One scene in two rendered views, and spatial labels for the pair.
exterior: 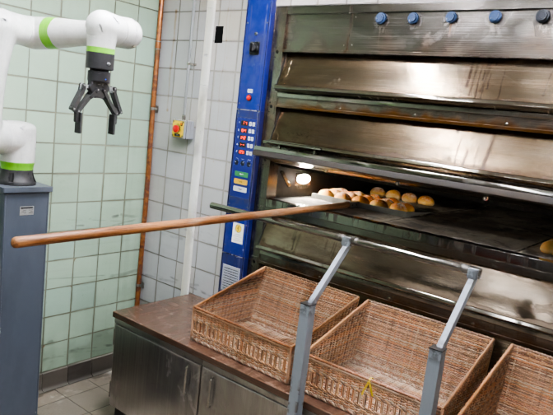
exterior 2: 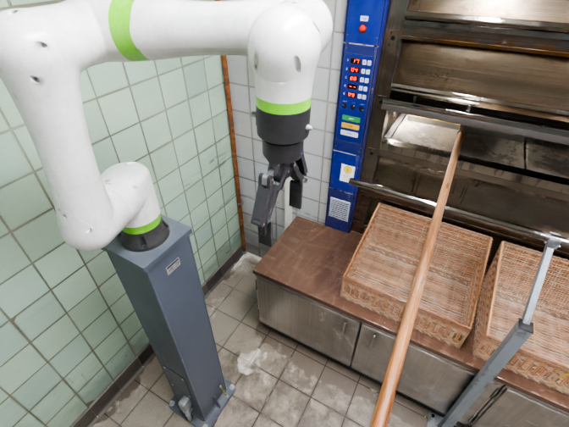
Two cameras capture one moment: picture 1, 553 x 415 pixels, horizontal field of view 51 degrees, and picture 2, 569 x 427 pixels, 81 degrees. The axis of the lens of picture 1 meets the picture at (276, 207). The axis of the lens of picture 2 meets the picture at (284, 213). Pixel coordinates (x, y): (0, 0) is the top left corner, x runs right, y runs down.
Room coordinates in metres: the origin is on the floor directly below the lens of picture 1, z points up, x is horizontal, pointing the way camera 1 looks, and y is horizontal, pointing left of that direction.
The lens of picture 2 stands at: (1.46, 0.73, 1.93)
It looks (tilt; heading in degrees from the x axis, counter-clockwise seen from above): 39 degrees down; 352
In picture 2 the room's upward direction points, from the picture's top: straight up
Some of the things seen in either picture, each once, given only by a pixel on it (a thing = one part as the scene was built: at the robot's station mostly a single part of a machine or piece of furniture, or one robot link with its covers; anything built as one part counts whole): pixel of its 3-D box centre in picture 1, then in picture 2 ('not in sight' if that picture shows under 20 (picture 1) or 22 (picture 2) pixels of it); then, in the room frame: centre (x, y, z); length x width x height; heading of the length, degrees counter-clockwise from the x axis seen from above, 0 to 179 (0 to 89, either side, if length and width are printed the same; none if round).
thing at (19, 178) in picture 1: (10, 174); (131, 222); (2.34, 1.10, 1.23); 0.26 x 0.15 x 0.06; 52
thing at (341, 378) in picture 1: (397, 364); (561, 320); (2.08, -0.52, 0.72); 0.56 x 0.49 x 0.28; 53
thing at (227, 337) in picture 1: (274, 317); (414, 267); (2.44, -0.05, 0.72); 0.56 x 0.49 x 0.28; 52
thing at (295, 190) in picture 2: (112, 124); (295, 195); (2.06, 0.61, 1.49); 0.03 x 0.01 x 0.07; 54
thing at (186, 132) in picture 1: (182, 128); not in sight; (3.18, 0.56, 1.46); 0.10 x 0.07 x 0.10; 53
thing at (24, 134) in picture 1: (15, 144); (129, 198); (2.29, 1.06, 1.36); 0.16 x 0.13 x 0.19; 158
